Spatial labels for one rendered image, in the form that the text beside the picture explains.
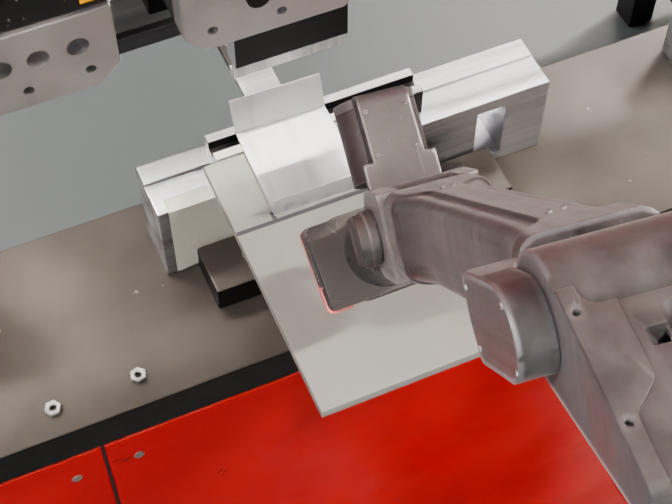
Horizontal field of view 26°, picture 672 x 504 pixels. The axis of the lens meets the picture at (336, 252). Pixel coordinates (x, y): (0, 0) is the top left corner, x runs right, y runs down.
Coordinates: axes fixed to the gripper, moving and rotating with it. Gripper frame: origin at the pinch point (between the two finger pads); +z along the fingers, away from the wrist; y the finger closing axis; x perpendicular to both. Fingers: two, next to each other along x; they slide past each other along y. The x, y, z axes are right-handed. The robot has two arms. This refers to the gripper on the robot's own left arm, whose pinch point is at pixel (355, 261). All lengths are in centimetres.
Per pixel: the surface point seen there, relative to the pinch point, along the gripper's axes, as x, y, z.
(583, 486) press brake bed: 36, -36, 70
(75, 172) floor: -35, 7, 139
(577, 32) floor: -30, -88, 135
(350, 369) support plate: 8.0, 3.6, -0.6
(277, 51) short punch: -18.6, -0.4, 2.1
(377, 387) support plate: 10.0, 2.3, -1.7
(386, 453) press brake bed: 19.5, -6.0, 40.8
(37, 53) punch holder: -21.8, 19.0, -8.1
